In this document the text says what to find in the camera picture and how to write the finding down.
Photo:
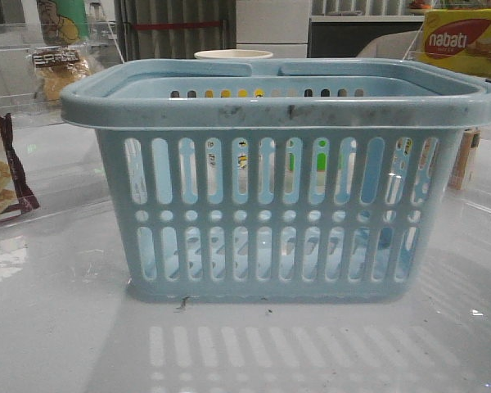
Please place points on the packaged bread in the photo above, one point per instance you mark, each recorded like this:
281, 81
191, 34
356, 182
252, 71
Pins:
58, 67

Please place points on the light blue plastic basket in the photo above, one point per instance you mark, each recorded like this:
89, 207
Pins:
276, 179

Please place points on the cream paper cup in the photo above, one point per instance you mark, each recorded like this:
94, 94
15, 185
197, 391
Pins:
240, 54

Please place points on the white cabinet in background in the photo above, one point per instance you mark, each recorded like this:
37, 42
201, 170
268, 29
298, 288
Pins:
279, 27

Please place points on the brown small box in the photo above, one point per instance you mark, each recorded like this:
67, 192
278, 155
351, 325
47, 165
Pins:
465, 160

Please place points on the maroon cracker snack bag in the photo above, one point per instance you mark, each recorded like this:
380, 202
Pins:
16, 197

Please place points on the green yellow cartoon snack bag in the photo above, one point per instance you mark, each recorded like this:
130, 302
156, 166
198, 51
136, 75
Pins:
63, 22

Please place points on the clear acrylic left shelf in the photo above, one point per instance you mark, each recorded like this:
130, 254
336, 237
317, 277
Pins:
22, 93

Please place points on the yellow nabati wafer box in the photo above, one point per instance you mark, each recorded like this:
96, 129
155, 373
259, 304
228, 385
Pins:
476, 23

